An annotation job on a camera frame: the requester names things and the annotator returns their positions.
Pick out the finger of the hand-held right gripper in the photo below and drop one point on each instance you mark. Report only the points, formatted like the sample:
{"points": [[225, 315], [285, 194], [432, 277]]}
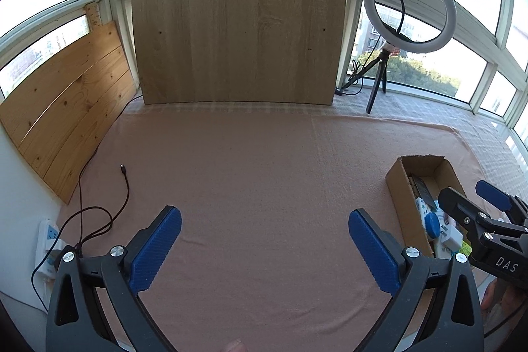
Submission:
{"points": [[493, 193], [462, 207]]}

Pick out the cardboard box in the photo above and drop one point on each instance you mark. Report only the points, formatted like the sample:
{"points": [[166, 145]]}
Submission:
{"points": [[402, 179]]}

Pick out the black tripod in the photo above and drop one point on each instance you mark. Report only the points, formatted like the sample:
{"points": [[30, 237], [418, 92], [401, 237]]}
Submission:
{"points": [[377, 88]]}

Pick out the white printed tissue pack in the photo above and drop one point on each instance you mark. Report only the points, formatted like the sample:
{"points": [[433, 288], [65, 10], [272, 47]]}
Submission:
{"points": [[421, 207]]}

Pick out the dark grey card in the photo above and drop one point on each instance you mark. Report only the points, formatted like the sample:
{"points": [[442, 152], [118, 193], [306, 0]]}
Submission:
{"points": [[423, 187]]}

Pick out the light wooden board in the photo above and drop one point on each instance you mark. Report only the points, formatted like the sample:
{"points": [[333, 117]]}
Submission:
{"points": [[239, 26]]}

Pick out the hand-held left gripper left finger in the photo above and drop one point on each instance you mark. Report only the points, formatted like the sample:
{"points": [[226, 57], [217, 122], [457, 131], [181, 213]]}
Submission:
{"points": [[154, 242]]}

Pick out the white power strip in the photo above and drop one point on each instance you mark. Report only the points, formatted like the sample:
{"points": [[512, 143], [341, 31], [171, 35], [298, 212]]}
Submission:
{"points": [[49, 232]]}

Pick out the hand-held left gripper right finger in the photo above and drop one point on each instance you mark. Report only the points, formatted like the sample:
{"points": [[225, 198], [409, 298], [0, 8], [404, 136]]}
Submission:
{"points": [[373, 244]]}

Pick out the white charger plug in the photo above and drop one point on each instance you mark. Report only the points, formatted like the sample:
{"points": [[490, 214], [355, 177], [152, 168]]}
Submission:
{"points": [[449, 238]]}

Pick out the blue round case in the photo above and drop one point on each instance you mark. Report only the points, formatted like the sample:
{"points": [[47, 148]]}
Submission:
{"points": [[432, 226]]}

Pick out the wooden slat panel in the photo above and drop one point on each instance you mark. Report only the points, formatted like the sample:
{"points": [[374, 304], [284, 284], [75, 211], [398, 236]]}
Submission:
{"points": [[62, 108]]}

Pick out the yellow shuttlecock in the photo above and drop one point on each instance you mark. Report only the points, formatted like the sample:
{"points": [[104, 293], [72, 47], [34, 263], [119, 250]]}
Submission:
{"points": [[463, 249]]}

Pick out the person's right hand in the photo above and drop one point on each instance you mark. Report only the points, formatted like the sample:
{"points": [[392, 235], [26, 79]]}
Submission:
{"points": [[489, 296]]}

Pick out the pink mat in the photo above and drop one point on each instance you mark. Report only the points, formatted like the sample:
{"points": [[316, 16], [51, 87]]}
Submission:
{"points": [[247, 170]]}

